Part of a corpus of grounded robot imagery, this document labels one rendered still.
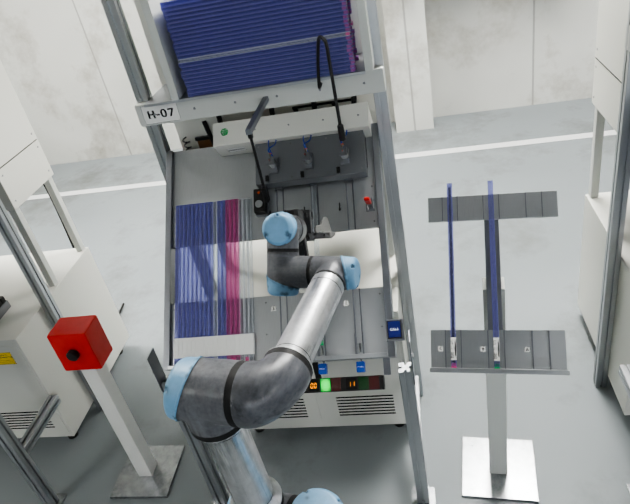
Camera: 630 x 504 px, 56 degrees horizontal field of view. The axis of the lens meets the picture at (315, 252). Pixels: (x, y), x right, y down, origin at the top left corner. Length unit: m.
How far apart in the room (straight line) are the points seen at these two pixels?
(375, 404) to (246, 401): 1.32
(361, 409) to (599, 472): 0.84
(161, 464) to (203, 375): 1.57
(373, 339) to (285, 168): 0.58
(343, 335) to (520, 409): 1.01
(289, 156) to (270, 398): 0.97
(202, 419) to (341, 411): 1.31
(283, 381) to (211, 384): 0.12
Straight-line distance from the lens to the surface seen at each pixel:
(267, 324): 1.77
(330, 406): 2.32
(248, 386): 1.01
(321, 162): 1.79
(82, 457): 2.83
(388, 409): 2.32
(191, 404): 1.06
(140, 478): 2.60
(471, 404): 2.51
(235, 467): 1.21
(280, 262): 1.34
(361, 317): 1.71
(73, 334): 2.08
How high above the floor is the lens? 1.87
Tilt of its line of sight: 32 degrees down
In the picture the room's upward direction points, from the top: 12 degrees counter-clockwise
